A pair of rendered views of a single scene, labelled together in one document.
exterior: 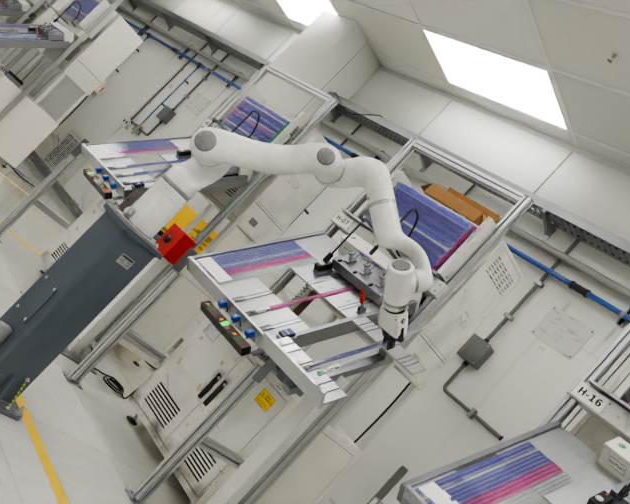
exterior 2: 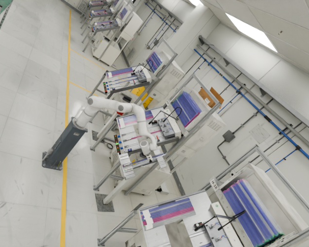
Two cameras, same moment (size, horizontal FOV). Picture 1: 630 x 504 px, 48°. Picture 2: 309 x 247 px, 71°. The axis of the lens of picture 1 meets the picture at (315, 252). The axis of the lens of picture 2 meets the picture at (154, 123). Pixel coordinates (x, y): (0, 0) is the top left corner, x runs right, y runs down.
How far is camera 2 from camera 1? 137 cm
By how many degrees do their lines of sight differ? 26
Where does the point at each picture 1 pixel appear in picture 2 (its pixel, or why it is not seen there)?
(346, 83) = (206, 31)
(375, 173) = (137, 112)
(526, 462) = (183, 205)
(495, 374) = (234, 145)
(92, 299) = (70, 143)
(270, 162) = (109, 107)
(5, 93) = (104, 44)
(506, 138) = (257, 53)
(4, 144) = (106, 60)
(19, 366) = (57, 159)
